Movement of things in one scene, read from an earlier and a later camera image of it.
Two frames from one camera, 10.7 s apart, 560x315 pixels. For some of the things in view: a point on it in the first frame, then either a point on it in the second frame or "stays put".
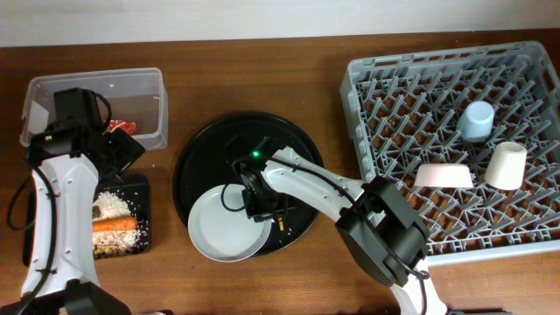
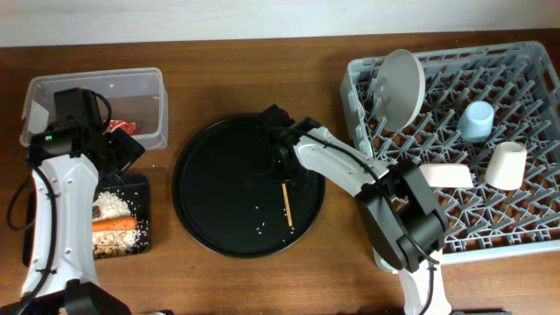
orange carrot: [115, 224] stays put
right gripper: [258, 212] to [300, 173]
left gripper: [127, 150] stays put
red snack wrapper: [132, 128] stays put
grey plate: [220, 227] to [398, 89]
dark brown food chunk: [95, 212] stays put
